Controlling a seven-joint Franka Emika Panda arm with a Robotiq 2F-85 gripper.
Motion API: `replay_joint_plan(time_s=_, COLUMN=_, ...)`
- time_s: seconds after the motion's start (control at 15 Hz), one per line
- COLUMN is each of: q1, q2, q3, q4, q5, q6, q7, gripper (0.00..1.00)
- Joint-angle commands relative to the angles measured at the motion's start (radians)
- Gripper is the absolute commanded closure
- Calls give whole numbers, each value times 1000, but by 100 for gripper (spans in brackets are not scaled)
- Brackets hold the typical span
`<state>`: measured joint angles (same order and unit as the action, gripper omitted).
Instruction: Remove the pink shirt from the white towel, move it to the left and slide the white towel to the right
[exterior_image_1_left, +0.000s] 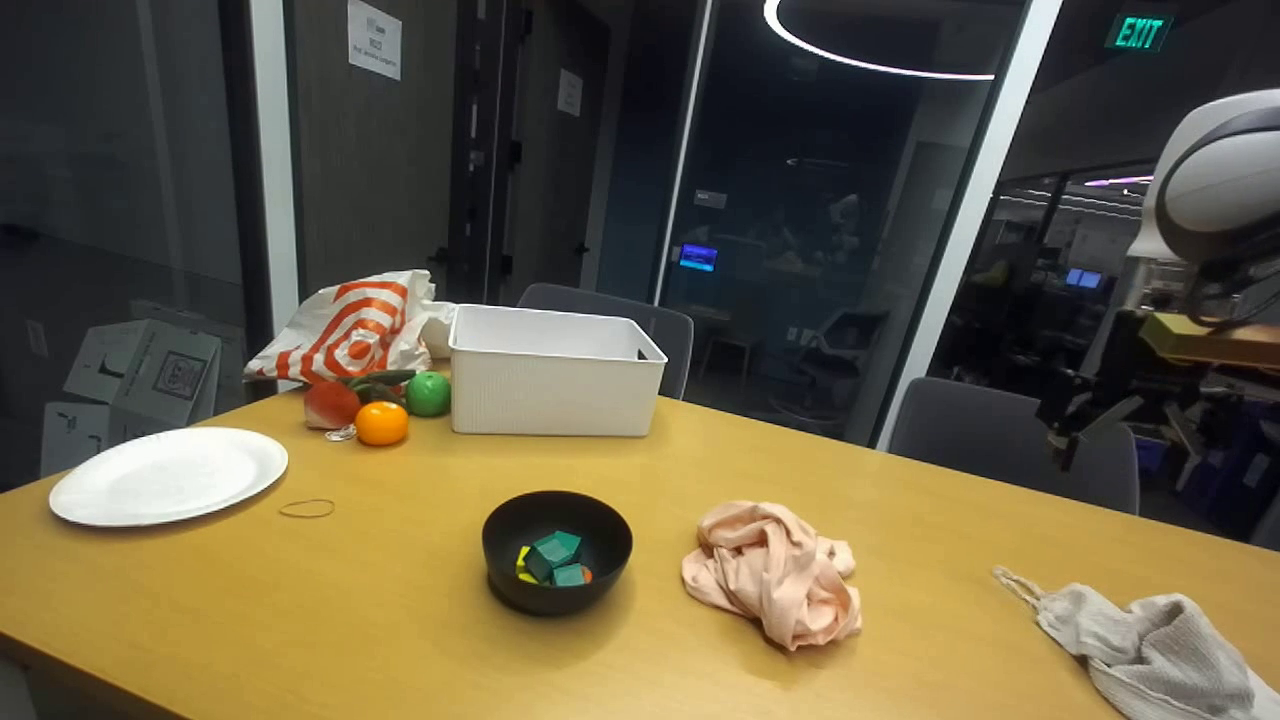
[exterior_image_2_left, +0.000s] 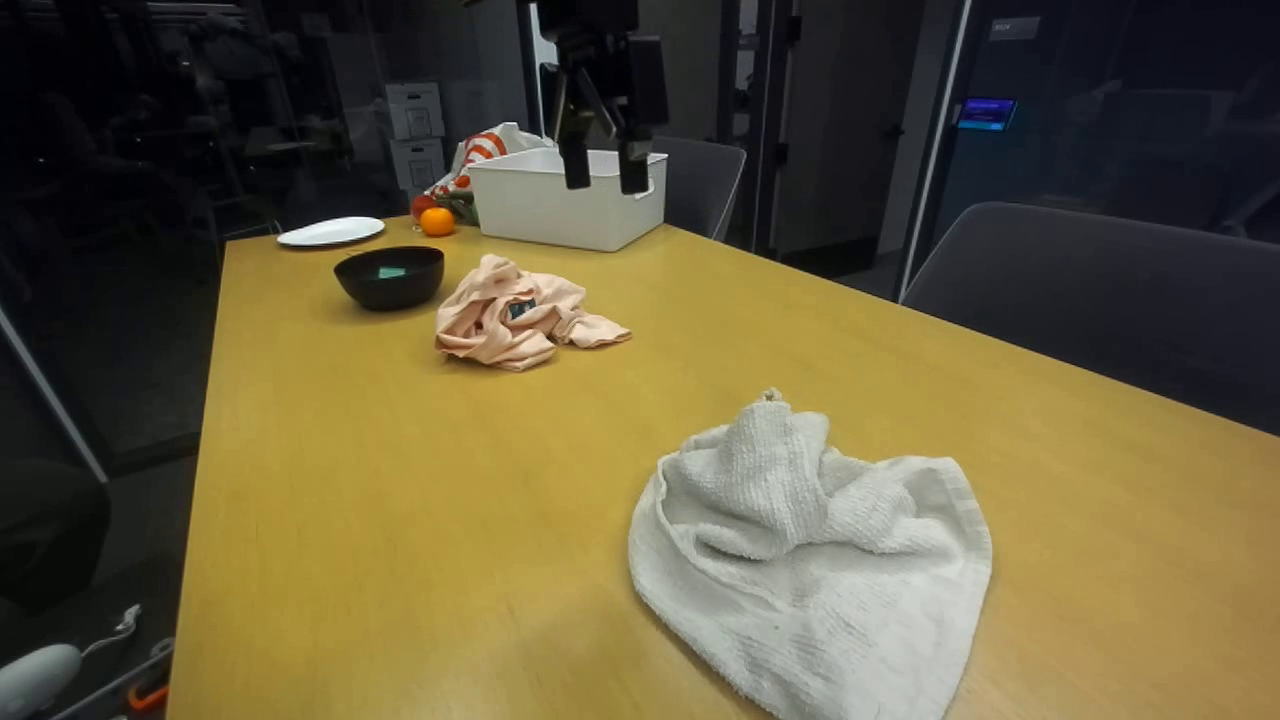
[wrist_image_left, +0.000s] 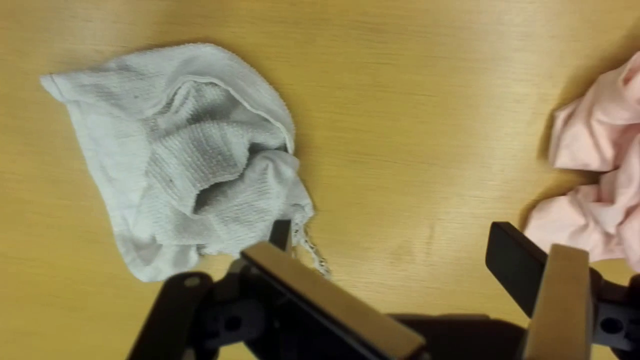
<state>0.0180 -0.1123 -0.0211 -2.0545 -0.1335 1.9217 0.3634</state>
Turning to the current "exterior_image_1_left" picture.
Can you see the green exit sign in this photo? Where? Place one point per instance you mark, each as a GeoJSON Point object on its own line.
{"type": "Point", "coordinates": [1138, 34]}

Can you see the green apple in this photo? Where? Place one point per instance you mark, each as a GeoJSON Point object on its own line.
{"type": "Point", "coordinates": [430, 395]}

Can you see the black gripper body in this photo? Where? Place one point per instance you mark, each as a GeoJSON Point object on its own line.
{"type": "Point", "coordinates": [1144, 357]}

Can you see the white plastic bin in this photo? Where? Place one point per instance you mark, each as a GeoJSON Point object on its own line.
{"type": "Point", "coordinates": [552, 374]}

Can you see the large teal block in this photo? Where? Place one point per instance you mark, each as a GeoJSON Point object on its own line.
{"type": "Point", "coordinates": [556, 547]}

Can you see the red fruit toy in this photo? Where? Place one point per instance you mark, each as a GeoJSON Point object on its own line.
{"type": "Point", "coordinates": [328, 400]}

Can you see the large white paper sign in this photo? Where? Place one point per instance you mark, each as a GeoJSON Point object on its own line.
{"type": "Point", "coordinates": [372, 36]}

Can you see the thin rubber band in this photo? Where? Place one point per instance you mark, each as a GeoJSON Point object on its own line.
{"type": "Point", "coordinates": [309, 506]}

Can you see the large cardboard box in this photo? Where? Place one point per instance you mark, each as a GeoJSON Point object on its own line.
{"type": "Point", "coordinates": [144, 367]}

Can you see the orange fruit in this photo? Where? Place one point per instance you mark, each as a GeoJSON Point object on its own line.
{"type": "Point", "coordinates": [383, 420]}

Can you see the black bowl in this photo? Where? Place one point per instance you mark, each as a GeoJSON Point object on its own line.
{"type": "Point", "coordinates": [556, 554]}

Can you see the white round plate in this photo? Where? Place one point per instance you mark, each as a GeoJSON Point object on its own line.
{"type": "Point", "coordinates": [170, 475]}

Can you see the pink shirt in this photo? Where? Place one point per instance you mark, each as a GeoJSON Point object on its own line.
{"type": "Point", "coordinates": [772, 574]}

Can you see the small teal block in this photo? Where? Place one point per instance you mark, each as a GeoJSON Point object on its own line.
{"type": "Point", "coordinates": [574, 574]}

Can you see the yellow toy piece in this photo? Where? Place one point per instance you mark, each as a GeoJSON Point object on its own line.
{"type": "Point", "coordinates": [521, 574]}

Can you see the orange and white striped bag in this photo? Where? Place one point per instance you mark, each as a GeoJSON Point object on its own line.
{"type": "Point", "coordinates": [352, 324]}

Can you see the tan wrist camera mount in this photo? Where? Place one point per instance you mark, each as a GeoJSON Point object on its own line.
{"type": "Point", "coordinates": [1221, 341]}

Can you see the white terry towel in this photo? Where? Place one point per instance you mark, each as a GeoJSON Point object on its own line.
{"type": "Point", "coordinates": [1162, 653]}

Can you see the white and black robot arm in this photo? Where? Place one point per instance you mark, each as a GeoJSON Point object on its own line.
{"type": "Point", "coordinates": [1221, 172]}

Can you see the small cardboard box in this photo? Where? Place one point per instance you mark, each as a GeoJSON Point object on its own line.
{"type": "Point", "coordinates": [75, 436]}

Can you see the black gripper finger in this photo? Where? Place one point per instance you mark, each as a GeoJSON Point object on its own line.
{"type": "Point", "coordinates": [1118, 400]}
{"type": "Point", "coordinates": [1071, 426]}

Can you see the dark green vegetable toy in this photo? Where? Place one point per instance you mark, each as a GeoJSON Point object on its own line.
{"type": "Point", "coordinates": [383, 381]}

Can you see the distant computer monitor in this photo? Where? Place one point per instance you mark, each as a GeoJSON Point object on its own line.
{"type": "Point", "coordinates": [1082, 278]}

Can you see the small paper notice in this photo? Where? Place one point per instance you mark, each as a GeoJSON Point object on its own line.
{"type": "Point", "coordinates": [571, 94]}

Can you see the blue lit screen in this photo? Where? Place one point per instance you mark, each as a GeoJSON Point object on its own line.
{"type": "Point", "coordinates": [697, 257]}

